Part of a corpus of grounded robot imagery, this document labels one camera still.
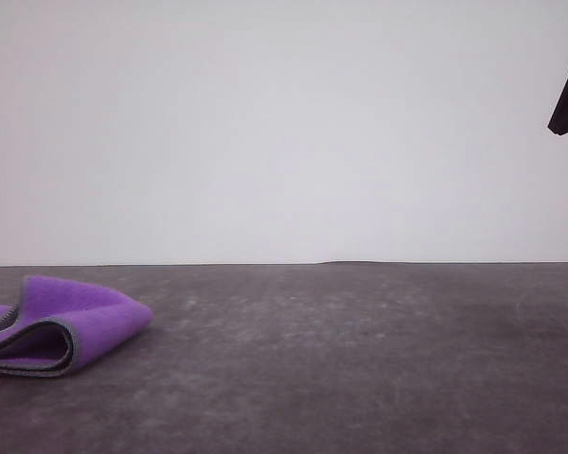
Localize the purple towel with grey hem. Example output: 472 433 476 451
0 274 154 380

